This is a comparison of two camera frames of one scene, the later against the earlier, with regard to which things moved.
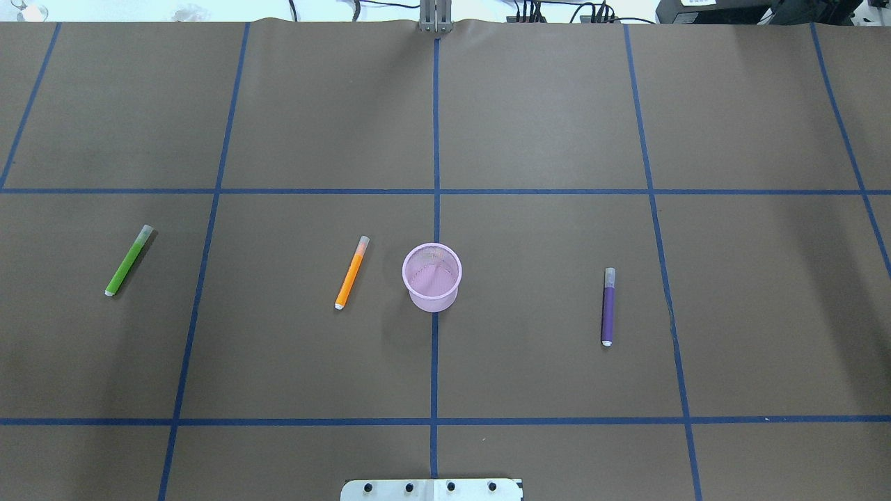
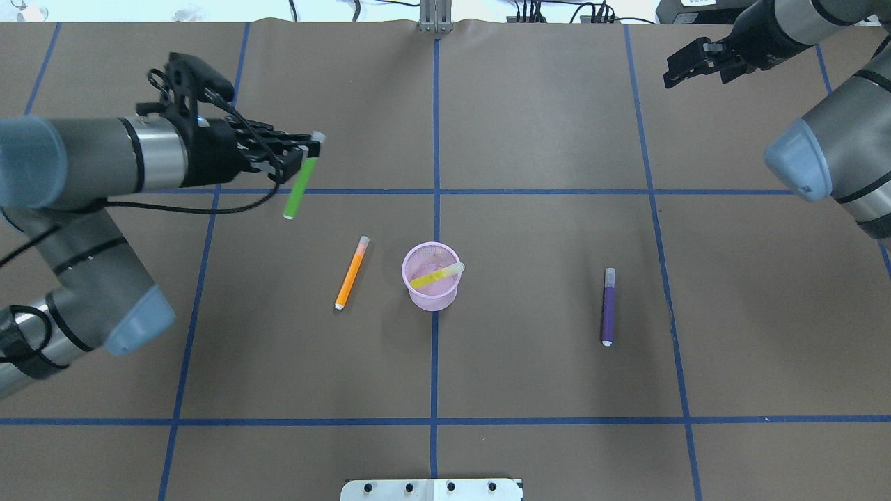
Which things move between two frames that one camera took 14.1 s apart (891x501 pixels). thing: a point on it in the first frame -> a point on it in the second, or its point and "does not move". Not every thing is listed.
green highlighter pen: [126, 266] -> [304, 175]
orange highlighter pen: [340, 301] does not move
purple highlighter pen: [608, 306] does not move
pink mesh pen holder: [431, 272] does not move
